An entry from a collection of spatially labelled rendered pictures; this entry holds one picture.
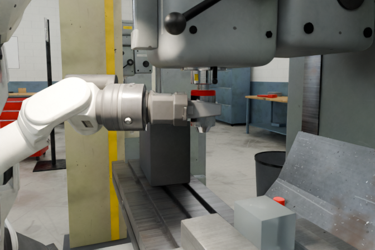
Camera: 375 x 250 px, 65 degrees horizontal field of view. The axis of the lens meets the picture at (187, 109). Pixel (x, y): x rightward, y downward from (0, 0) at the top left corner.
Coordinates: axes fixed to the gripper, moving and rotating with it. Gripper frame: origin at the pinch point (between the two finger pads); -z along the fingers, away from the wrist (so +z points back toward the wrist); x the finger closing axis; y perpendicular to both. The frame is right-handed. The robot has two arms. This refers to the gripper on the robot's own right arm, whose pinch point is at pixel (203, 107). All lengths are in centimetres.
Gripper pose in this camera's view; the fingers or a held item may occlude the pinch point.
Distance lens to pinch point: 55.2
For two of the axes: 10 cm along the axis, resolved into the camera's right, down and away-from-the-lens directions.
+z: -10.0, -0.1, -0.3
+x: -0.3, -1.1, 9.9
